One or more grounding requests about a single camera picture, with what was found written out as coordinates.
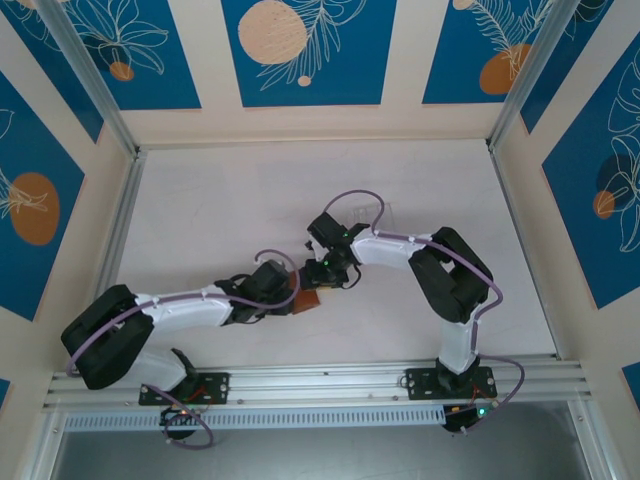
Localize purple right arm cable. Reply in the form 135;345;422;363
323;188;526;436

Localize aluminium frame post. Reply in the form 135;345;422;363
567;399;614;480
487;0;615;154
27;407;69;480
35;0;142;160

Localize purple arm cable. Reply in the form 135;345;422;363
323;188;526;436
67;248;294;450

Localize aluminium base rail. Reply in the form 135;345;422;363
42;363;596;412

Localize grey metal panel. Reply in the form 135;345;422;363
49;429;591;480

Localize aluminium table side rail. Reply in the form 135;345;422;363
488;144;574;362
74;149;149;371

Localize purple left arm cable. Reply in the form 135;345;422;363
67;248;294;450

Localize brown leather card holder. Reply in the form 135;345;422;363
287;269;322;317

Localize black controller board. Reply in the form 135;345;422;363
443;403;502;435
158;405;202;430

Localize white slotted cable duct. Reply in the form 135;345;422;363
63;405;447;434

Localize clear plastic card box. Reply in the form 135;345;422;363
343;201;395;236

